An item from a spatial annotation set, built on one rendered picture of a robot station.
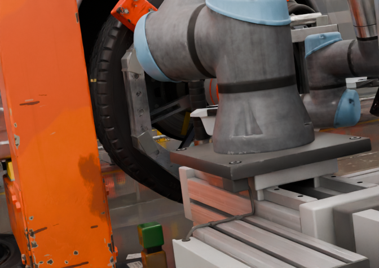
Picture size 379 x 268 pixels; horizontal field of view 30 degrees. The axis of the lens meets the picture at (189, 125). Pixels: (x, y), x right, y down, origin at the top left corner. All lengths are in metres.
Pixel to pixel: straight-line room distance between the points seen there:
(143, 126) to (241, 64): 0.79
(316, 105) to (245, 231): 0.59
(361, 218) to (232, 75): 0.31
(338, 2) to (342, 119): 0.83
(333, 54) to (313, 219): 0.62
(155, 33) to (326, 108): 0.47
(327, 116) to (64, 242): 0.58
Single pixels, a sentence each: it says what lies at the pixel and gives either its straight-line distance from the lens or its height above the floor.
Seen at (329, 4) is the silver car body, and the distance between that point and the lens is 2.20.
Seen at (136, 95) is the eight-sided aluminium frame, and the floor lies 0.87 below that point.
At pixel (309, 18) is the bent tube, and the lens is 1.72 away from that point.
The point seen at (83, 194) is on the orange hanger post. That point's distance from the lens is 1.43.
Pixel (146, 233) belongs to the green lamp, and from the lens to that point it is 1.31.
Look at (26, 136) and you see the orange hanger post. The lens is 1.39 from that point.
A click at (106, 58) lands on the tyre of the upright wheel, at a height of 0.97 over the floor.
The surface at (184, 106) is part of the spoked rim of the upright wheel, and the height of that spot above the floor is 0.81.
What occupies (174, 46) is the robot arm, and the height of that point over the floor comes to 0.98.
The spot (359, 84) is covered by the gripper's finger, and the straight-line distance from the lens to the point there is 1.71.
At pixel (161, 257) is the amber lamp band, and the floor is 0.60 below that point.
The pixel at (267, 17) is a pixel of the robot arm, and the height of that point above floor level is 1.00.
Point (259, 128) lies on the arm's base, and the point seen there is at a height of 0.85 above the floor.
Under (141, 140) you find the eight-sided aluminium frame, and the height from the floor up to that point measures 0.76.
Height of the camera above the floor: 0.98
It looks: 7 degrees down
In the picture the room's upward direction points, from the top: 7 degrees counter-clockwise
